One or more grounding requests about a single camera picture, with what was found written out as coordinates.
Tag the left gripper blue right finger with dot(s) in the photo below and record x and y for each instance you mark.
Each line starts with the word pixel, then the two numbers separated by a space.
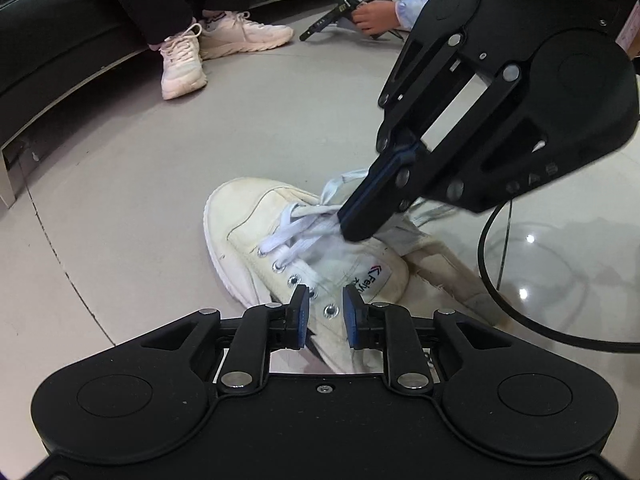
pixel 388 328

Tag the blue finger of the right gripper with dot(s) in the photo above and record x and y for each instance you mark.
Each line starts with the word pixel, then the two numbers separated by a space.
pixel 391 186
pixel 359 233

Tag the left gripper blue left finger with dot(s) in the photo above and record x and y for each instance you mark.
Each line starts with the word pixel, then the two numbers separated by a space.
pixel 260 331

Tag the white canvas sneaker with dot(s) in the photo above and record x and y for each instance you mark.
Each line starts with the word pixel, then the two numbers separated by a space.
pixel 241 212

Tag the white shoelace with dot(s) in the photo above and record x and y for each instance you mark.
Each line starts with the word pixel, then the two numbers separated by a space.
pixel 305 227

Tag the crouching person blue jacket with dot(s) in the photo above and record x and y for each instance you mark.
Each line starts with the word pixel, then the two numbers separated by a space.
pixel 379 16

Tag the pink chunky sneaker right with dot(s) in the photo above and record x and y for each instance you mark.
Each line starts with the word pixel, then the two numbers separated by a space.
pixel 234 33

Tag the black leather sofa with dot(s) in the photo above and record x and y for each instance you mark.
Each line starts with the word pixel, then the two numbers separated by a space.
pixel 49 46

